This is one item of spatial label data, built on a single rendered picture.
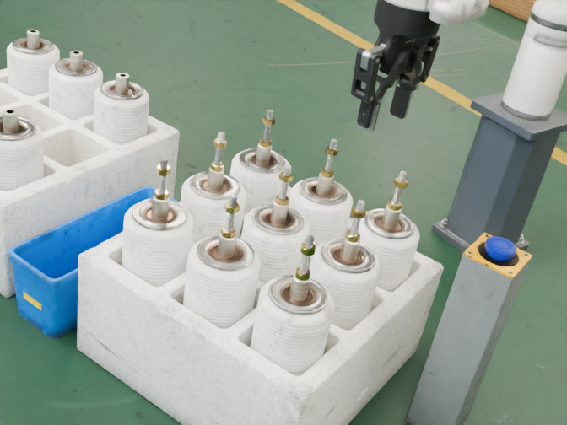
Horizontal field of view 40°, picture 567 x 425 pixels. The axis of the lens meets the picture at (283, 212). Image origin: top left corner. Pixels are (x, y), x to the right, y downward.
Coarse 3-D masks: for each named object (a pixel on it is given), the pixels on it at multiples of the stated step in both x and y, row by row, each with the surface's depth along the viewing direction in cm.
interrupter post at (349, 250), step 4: (344, 236) 106; (344, 240) 105; (344, 244) 105; (348, 244) 105; (352, 244) 105; (356, 244) 105; (344, 248) 106; (348, 248) 105; (352, 248) 105; (356, 248) 105; (344, 252) 106; (348, 252) 106; (352, 252) 106; (356, 252) 106; (340, 256) 107; (344, 256) 106; (348, 256) 106; (352, 256) 106; (344, 260) 106; (348, 260) 106; (352, 260) 106
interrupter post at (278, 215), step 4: (276, 204) 110; (288, 204) 110; (276, 208) 110; (280, 208) 110; (284, 208) 110; (288, 208) 111; (272, 212) 111; (276, 212) 110; (280, 212) 110; (284, 212) 110; (272, 216) 111; (276, 216) 111; (280, 216) 110; (284, 216) 111; (272, 220) 111; (276, 220) 111; (280, 220) 111; (284, 220) 111
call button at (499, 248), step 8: (488, 240) 101; (496, 240) 102; (504, 240) 102; (488, 248) 101; (496, 248) 100; (504, 248) 100; (512, 248) 101; (496, 256) 100; (504, 256) 100; (512, 256) 100
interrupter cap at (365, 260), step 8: (336, 240) 110; (328, 248) 108; (336, 248) 108; (360, 248) 109; (368, 248) 109; (328, 256) 106; (336, 256) 107; (360, 256) 108; (368, 256) 107; (328, 264) 105; (336, 264) 105; (344, 264) 105; (352, 264) 106; (360, 264) 106; (368, 264) 106; (352, 272) 104; (360, 272) 104
